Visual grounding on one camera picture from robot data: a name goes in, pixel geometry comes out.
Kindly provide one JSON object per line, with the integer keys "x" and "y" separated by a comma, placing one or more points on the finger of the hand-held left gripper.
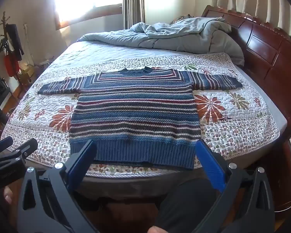
{"x": 24, "y": 150}
{"x": 1, "y": 145}

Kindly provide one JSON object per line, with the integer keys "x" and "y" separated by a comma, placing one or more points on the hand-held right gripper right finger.
{"x": 209, "y": 165}

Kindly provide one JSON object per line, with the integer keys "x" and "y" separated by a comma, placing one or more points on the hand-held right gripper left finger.
{"x": 80, "y": 161}

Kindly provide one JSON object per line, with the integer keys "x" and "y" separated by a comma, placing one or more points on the blue striped knit sweater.
{"x": 135, "y": 114}

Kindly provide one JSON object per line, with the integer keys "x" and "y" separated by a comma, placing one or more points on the person's left hand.
{"x": 8, "y": 195}

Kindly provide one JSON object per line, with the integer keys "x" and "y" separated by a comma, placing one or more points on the white floral quilt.
{"x": 232, "y": 131}

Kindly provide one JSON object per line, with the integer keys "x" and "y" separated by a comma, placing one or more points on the person's dark trouser leg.
{"x": 191, "y": 203}

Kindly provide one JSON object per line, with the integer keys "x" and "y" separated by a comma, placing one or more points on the red hanging bag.
{"x": 11, "y": 64}

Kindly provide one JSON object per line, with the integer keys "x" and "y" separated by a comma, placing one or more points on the black hanging garment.
{"x": 15, "y": 40}

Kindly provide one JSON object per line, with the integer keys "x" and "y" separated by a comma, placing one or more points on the wooden coat rack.
{"x": 4, "y": 24}

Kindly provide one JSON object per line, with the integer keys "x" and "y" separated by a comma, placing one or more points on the dark wooden headboard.
{"x": 264, "y": 48}

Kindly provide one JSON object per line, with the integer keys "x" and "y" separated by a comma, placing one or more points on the light blue duvet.
{"x": 179, "y": 34}

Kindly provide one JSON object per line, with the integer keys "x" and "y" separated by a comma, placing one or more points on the patterned pillow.
{"x": 184, "y": 19}

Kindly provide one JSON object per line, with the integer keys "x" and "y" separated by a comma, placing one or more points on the bright window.
{"x": 87, "y": 0}

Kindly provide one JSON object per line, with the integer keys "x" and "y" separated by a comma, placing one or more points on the grey striped curtain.
{"x": 133, "y": 2}

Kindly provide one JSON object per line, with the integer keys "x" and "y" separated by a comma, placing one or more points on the beige pleated curtain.
{"x": 257, "y": 0}

